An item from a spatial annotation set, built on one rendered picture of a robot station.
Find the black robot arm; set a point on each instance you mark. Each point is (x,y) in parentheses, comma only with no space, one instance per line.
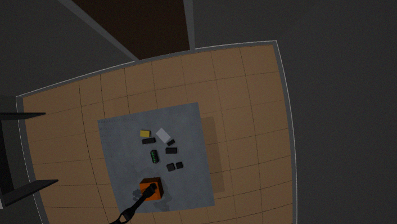
(129,213)

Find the yellow rectangular block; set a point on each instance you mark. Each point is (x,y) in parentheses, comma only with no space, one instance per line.
(145,133)

